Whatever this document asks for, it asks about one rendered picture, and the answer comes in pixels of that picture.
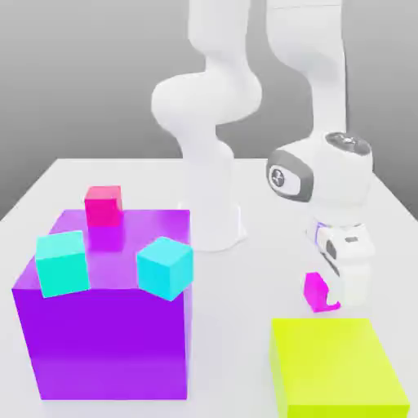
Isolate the small red cube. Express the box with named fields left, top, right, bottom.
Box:
left=83, top=185, right=125, bottom=229

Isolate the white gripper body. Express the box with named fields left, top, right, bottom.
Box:
left=321, top=252, right=374, bottom=309

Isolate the large purple box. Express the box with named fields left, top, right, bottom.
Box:
left=11, top=208, right=193, bottom=402

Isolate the small turquoise cube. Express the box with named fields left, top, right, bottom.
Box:
left=34, top=229, right=91, bottom=299

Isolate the small cyan cube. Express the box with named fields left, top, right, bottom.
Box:
left=136, top=235, right=194, bottom=302

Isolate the small magenta cube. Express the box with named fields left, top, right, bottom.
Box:
left=302, top=271, right=342, bottom=314

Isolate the large yellow-green box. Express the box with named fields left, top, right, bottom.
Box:
left=269, top=318, right=411, bottom=418

